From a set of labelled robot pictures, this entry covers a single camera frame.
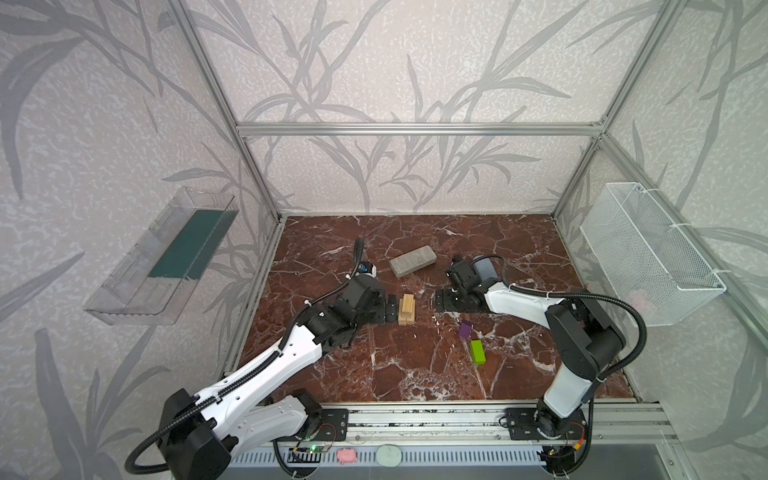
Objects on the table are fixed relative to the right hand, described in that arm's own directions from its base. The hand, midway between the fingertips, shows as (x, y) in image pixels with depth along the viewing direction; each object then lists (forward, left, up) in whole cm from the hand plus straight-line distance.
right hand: (447, 293), depth 96 cm
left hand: (-9, +19, +16) cm, 26 cm away
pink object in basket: (-12, -45, +18) cm, 50 cm away
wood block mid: (-5, +13, +5) cm, 15 cm away
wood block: (-9, +13, +2) cm, 16 cm away
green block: (-19, -7, -1) cm, 20 cm away
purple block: (-11, -5, -2) cm, 12 cm away
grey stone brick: (+12, +10, +1) cm, 16 cm away
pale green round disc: (-43, +18, +1) cm, 46 cm away
